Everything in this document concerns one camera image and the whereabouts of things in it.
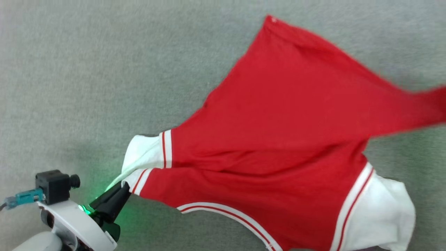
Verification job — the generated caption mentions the grey fabric sofa cushion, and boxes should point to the grey fabric sofa cushion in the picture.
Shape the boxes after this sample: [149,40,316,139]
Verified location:
[0,0,446,251]

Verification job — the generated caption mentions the teal camera cable connector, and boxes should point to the teal camera cable connector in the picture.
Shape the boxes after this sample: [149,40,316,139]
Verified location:
[5,188,46,210]

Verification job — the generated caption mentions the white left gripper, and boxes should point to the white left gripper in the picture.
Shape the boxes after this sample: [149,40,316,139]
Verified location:
[38,182,131,251]

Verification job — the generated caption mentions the red and white shirt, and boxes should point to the red and white shirt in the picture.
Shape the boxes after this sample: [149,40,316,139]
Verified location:
[105,15,446,251]

